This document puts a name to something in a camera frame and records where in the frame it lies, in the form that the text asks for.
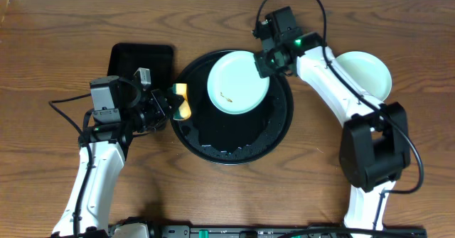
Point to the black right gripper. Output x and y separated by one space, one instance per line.
260 60

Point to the round black tray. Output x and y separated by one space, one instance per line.
232 139

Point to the rectangular black tray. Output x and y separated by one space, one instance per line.
126 58

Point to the mint green plate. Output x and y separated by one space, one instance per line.
368 71
234 85

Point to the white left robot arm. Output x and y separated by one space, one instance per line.
103 153

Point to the yellow green scrub sponge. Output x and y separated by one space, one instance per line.
183 111

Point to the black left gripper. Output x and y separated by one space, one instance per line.
161 103

